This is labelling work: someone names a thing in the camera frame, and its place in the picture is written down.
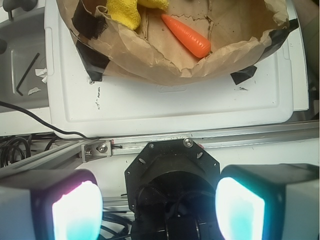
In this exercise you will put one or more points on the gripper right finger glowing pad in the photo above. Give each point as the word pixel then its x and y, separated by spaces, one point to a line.
pixel 269 202

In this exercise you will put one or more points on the grey plastic tray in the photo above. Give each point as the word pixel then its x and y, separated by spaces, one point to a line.
pixel 22 51

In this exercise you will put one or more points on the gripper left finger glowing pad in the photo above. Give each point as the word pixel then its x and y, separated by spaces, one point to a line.
pixel 55 204

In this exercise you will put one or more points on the yellow cloth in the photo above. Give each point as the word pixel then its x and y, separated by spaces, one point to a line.
pixel 126 11

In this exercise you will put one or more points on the metal corner bracket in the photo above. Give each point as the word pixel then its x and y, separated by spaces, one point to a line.
pixel 95 150

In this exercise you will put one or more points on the orange plastic carrot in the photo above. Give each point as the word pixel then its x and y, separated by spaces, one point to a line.
pixel 194 42

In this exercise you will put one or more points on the aluminium frame rail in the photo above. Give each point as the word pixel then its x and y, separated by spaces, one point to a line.
pixel 68 152

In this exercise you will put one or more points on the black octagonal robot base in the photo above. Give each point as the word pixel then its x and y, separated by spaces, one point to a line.
pixel 172 196

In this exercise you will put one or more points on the brown paper bag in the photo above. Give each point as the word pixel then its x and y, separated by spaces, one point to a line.
pixel 241 33

